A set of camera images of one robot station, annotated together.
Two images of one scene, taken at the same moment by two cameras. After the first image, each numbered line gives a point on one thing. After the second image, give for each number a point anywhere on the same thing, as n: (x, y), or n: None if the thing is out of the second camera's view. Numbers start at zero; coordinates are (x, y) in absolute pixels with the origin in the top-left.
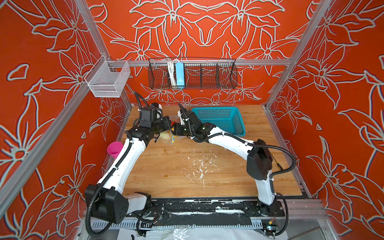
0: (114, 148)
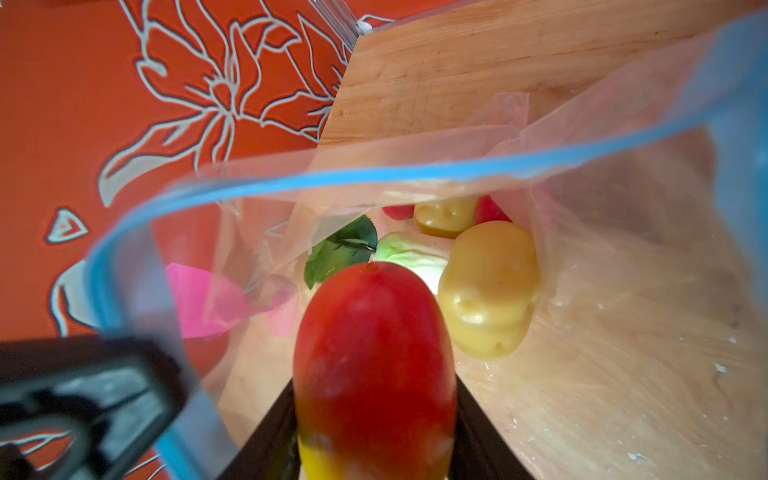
0: (206, 304)
